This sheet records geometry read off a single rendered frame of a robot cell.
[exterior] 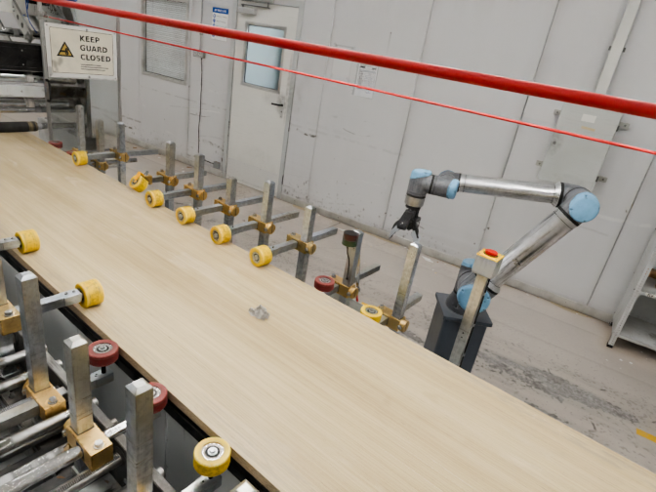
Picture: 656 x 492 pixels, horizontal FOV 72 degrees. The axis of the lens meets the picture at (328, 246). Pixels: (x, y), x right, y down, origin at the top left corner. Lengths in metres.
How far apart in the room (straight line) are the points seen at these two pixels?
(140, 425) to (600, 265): 3.94
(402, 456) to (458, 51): 3.73
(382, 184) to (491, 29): 1.67
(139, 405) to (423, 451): 0.67
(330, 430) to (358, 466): 0.11
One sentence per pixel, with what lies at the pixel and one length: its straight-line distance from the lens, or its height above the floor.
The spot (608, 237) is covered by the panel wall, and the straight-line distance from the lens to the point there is 4.34.
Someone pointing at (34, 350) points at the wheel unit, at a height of 0.96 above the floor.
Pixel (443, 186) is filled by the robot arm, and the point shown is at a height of 1.26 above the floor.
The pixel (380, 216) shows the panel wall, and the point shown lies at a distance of 4.82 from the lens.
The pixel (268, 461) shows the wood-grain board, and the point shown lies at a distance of 1.12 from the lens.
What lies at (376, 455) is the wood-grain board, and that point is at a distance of 1.18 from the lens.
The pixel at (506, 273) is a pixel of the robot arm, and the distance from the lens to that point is 2.23.
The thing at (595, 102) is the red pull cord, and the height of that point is 1.75.
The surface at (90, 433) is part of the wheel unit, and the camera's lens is 1.24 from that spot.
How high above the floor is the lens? 1.75
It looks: 23 degrees down
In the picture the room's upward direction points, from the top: 10 degrees clockwise
